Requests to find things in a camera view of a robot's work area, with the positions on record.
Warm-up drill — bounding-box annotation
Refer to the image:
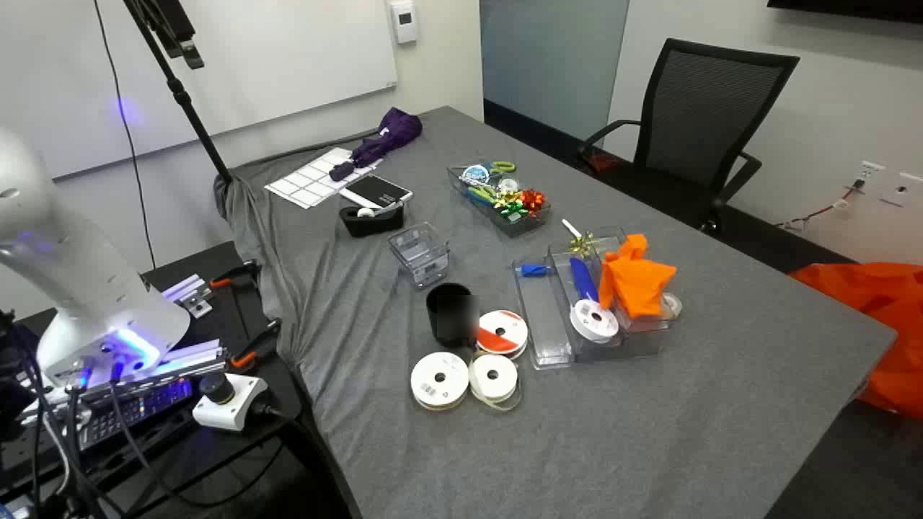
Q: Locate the orange and white tape spool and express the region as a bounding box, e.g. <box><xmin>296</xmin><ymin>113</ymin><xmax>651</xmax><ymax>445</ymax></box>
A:
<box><xmin>474</xmin><ymin>305</ymin><xmax>534</xmax><ymax>364</ymax></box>

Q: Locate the light blue tape roll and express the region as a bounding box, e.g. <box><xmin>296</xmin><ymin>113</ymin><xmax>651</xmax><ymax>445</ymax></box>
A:
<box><xmin>455</xmin><ymin>161</ymin><xmax>493</xmax><ymax>188</ymax></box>

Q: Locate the white tape roll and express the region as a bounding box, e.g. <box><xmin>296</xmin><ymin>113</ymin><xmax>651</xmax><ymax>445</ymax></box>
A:
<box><xmin>569</xmin><ymin>296</ymin><xmax>624</xmax><ymax>348</ymax></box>

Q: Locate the orange toy object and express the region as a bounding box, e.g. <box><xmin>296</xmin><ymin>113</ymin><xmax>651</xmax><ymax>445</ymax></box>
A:
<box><xmin>598</xmin><ymin>231</ymin><xmax>681</xmax><ymax>322</ymax></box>

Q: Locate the small clear plastic container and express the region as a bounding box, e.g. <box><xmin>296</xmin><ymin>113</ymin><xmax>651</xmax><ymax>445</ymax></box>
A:
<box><xmin>386</xmin><ymin>223</ymin><xmax>454</xmax><ymax>290</ymax></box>

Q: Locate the black cup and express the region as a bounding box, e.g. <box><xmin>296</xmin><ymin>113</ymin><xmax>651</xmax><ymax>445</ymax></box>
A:
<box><xmin>423</xmin><ymin>280</ymin><xmax>477</xmax><ymax>352</ymax></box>

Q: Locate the clear tray of colourful items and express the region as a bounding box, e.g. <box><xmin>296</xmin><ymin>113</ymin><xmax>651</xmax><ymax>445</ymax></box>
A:
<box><xmin>446</xmin><ymin>159</ymin><xmax>555</xmax><ymax>238</ymax></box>

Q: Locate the long clear plastic tray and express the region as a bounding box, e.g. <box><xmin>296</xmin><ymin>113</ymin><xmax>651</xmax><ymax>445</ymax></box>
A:
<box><xmin>513</xmin><ymin>256</ymin><xmax>576</xmax><ymax>375</ymax></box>

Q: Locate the black flat box white edge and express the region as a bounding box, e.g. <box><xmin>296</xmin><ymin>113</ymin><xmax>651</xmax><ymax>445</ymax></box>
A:
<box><xmin>338</xmin><ymin>174</ymin><xmax>415</xmax><ymax>217</ymax></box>

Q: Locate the white pen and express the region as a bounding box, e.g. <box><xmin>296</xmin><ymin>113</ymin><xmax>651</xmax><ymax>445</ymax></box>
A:
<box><xmin>560</xmin><ymin>217</ymin><xmax>592</xmax><ymax>247</ymax></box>

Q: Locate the blue plastic tool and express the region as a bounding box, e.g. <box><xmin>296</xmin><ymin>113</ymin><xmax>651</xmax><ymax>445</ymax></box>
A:
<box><xmin>569</xmin><ymin>254</ymin><xmax>601</xmax><ymax>302</ymax></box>

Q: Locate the white ribbon spool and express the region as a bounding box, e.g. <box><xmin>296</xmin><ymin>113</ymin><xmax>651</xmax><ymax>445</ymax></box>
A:
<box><xmin>406</xmin><ymin>348</ymin><xmax>474</xmax><ymax>416</ymax></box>
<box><xmin>467</xmin><ymin>352</ymin><xmax>526</xmax><ymax>416</ymax></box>

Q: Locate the purple cloth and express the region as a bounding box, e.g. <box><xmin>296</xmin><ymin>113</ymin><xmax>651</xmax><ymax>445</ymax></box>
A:
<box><xmin>325</xmin><ymin>107</ymin><xmax>423</xmax><ymax>185</ymax></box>

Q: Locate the white grid paper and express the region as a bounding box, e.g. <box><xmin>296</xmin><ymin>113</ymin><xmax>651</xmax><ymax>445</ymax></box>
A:
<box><xmin>263</xmin><ymin>145</ymin><xmax>384</xmax><ymax>212</ymax></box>

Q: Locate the large clear plastic bin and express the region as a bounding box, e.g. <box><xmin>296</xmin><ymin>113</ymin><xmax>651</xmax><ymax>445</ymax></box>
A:
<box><xmin>549</xmin><ymin>231</ymin><xmax>687</xmax><ymax>365</ymax></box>

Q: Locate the grey tablecloth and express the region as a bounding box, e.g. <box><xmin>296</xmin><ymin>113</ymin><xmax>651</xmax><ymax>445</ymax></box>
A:
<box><xmin>210</xmin><ymin>103</ymin><xmax>899</xmax><ymax>519</ymax></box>

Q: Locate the black mesh office chair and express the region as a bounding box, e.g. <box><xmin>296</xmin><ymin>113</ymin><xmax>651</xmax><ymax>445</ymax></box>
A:
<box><xmin>573</xmin><ymin>38</ymin><xmax>801</xmax><ymax>233</ymax></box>

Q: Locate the black robot cart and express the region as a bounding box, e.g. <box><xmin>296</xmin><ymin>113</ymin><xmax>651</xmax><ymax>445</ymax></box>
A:
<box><xmin>0</xmin><ymin>238</ymin><xmax>356</xmax><ymax>519</ymax></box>

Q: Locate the orange fabric on floor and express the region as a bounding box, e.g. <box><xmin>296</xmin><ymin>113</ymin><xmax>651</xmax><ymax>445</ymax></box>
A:
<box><xmin>787</xmin><ymin>260</ymin><xmax>923</xmax><ymax>424</ymax></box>

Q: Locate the white wall thermostat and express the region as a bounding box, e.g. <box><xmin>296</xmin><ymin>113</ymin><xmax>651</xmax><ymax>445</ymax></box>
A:
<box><xmin>386</xmin><ymin>0</ymin><xmax>420</xmax><ymax>50</ymax></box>

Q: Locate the black camera tripod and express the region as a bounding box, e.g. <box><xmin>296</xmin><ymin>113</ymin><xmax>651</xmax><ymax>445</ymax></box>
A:
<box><xmin>122</xmin><ymin>0</ymin><xmax>236</xmax><ymax>188</ymax></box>

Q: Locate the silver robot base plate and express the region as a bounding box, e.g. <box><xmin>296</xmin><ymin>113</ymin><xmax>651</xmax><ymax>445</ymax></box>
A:
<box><xmin>18</xmin><ymin>338</ymin><xmax>231</xmax><ymax>456</ymax></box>

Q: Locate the black hanging cable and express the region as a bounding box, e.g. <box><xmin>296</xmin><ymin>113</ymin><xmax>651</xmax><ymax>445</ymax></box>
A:
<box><xmin>89</xmin><ymin>0</ymin><xmax>158</xmax><ymax>276</ymax></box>

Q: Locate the white wall outlet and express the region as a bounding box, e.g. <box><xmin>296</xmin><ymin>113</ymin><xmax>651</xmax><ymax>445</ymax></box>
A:
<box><xmin>855</xmin><ymin>159</ymin><xmax>923</xmax><ymax>211</ymax></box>

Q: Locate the black wall screen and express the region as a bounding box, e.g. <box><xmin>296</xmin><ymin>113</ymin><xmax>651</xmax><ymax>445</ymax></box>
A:
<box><xmin>764</xmin><ymin>0</ymin><xmax>923</xmax><ymax>27</ymax></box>

